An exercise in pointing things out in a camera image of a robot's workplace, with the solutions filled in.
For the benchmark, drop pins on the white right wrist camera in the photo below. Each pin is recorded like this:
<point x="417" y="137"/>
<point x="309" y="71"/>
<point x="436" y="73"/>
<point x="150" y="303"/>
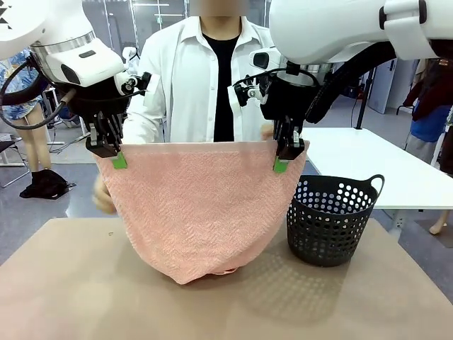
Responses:
<point x="235" y="97"/>

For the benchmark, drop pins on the black folding chair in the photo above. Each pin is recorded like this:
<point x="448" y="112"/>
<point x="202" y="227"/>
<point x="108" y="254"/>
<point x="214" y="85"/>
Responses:
<point x="10" y="148"/>

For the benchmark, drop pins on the black stand with white top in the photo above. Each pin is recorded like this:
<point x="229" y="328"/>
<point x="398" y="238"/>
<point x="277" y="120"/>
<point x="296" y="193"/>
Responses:
<point x="364" y="102"/>

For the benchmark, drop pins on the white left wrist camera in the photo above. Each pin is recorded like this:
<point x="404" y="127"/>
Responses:
<point x="155" y="88"/>

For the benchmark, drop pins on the pink towel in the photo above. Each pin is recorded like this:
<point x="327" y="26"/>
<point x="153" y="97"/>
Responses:
<point x="198" y="205"/>

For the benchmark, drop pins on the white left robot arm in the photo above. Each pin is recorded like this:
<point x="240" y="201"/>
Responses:
<point x="46" y="32"/>

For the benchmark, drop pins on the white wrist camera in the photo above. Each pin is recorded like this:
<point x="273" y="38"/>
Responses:
<point x="155" y="88"/>
<point x="235" y="97"/>

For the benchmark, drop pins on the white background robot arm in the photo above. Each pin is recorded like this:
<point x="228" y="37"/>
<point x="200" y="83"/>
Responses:
<point x="130" y="56"/>

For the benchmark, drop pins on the mannequin in floral shirt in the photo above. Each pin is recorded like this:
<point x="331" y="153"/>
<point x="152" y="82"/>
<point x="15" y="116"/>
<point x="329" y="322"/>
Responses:
<point x="32" y="141"/>

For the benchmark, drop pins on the black clothes pile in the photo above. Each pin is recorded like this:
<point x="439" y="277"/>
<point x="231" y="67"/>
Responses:
<point x="44" y="186"/>

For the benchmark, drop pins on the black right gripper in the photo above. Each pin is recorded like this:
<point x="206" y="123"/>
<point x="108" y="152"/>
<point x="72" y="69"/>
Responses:
<point x="290" y="101"/>

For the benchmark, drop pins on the person's right hand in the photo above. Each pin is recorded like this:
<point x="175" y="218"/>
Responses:
<point x="102" y="198"/>

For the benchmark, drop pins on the person's left forearm white sleeve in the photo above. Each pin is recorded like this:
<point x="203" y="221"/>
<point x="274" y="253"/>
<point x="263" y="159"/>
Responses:
<point x="247" y="124"/>

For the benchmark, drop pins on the black perforated laundry basket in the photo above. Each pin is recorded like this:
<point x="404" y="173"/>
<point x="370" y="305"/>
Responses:
<point x="325" y="233"/>

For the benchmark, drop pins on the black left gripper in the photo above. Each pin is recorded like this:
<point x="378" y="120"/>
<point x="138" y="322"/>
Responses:
<point x="99" y="101"/>

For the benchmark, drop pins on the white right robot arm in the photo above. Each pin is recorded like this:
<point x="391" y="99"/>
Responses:
<point x="336" y="32"/>

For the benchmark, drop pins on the person's left hand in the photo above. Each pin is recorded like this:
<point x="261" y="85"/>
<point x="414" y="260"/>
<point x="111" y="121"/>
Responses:
<point x="268" y="132"/>

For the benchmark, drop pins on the person's right forearm white sleeve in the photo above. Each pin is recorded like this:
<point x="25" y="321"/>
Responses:
<point x="145" y="124"/>

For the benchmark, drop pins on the person in white shirt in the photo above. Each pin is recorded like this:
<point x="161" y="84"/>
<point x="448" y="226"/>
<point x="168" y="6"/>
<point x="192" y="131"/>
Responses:
<point x="191" y="88"/>

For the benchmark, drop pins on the white side table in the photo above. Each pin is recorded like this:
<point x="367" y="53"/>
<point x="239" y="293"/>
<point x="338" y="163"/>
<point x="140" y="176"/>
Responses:
<point x="371" y="159"/>

